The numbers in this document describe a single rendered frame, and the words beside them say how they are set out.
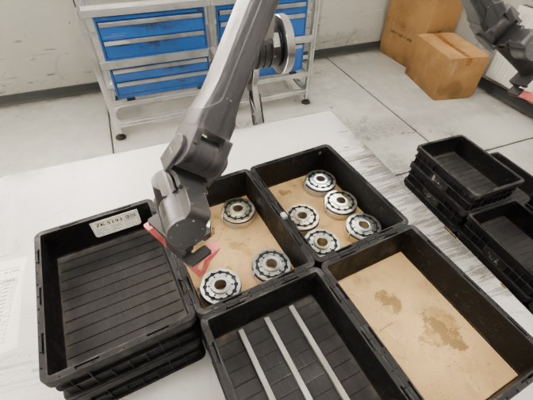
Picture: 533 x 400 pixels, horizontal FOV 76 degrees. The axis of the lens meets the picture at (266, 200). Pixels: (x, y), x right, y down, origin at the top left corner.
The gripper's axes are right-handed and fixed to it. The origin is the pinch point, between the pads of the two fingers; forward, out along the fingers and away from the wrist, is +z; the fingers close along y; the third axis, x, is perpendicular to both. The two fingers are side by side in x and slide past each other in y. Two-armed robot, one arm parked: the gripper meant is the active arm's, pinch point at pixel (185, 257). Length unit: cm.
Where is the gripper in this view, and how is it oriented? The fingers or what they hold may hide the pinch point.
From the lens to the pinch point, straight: 68.2
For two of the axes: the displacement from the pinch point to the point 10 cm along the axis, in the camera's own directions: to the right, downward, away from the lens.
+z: -0.4, 7.4, 6.8
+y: 7.4, 4.8, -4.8
